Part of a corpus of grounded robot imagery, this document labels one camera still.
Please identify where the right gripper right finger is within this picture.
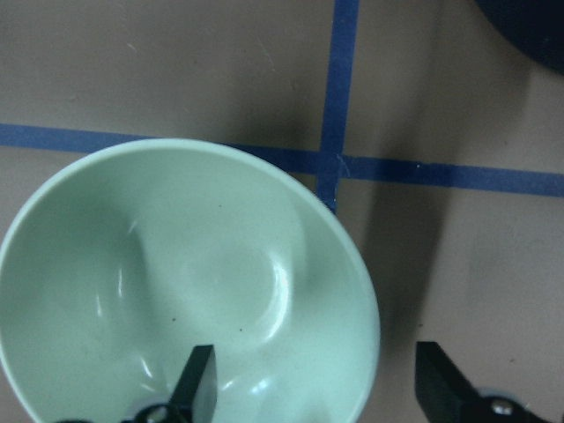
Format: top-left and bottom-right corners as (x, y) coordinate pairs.
(414, 341), (542, 423)

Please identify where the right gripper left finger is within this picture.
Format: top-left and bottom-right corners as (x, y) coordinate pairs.
(168, 345), (219, 423)

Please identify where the green bowl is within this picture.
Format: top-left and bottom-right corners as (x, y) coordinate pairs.
(1, 139), (380, 422)

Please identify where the dark blue saucepan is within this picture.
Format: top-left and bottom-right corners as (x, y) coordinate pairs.
(476, 0), (563, 75)

